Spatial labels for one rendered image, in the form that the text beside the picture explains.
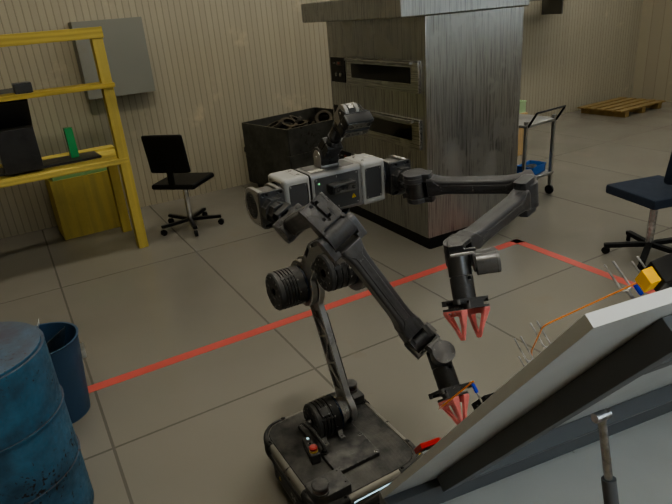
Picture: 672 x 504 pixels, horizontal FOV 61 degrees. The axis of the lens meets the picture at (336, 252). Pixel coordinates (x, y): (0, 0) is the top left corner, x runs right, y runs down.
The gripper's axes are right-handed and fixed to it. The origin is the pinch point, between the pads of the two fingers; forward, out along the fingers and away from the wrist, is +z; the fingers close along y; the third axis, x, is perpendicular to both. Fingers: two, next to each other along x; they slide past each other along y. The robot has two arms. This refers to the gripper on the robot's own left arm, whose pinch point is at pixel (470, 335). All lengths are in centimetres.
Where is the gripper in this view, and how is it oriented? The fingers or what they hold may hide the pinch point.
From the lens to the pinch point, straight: 146.2
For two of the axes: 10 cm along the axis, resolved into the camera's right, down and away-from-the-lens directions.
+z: 1.4, 9.8, -1.2
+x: -4.9, 1.8, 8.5
